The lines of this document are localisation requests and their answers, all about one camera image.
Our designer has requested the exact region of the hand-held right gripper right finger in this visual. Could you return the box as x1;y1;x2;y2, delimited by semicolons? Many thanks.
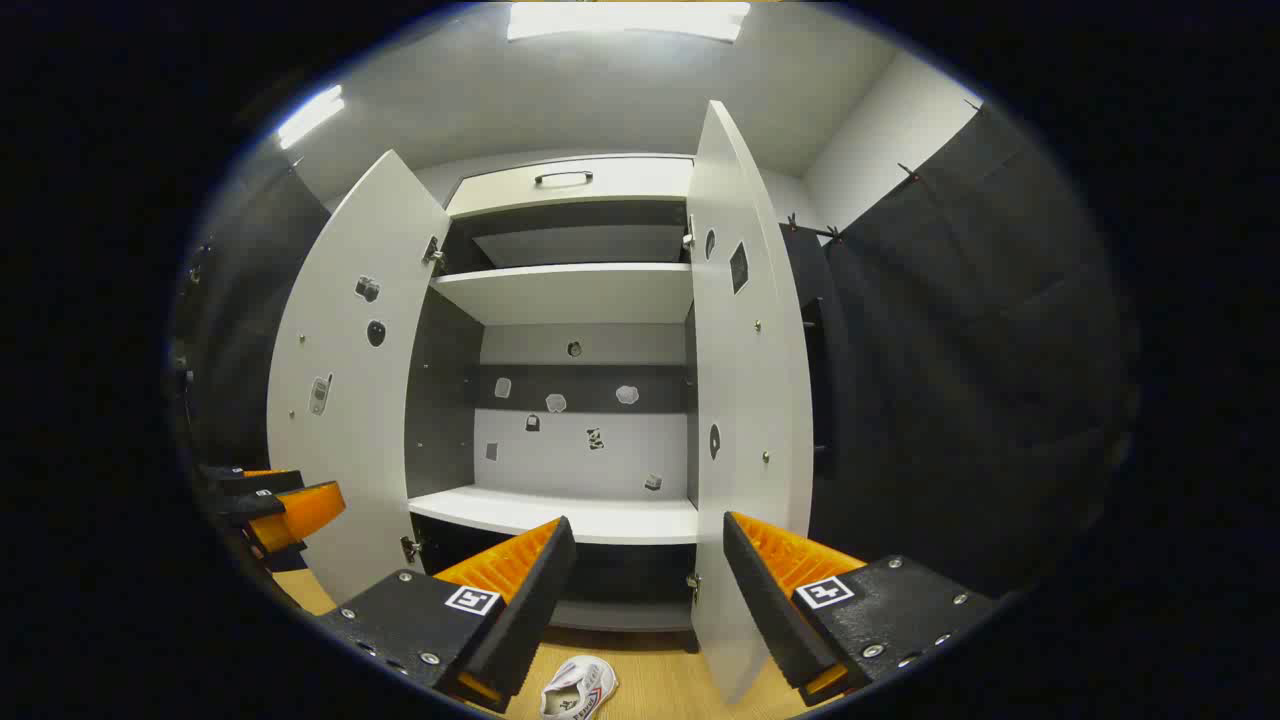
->
722;512;1001;707

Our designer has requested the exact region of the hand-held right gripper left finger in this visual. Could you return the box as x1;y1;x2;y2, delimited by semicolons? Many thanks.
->
315;516;578;714

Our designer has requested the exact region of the white cabinet door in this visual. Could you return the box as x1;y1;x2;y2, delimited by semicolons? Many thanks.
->
686;99;815;705
266;150;453;607

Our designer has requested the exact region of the white canvas shoe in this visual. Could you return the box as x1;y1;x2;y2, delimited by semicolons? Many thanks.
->
540;655;620;720

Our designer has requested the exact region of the black backdrop cloth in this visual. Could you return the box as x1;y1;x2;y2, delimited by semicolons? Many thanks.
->
168;100;1143;601

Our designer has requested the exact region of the ceiling light panel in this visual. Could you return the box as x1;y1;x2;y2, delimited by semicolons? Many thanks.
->
507;0;752;44
277;84;346;150

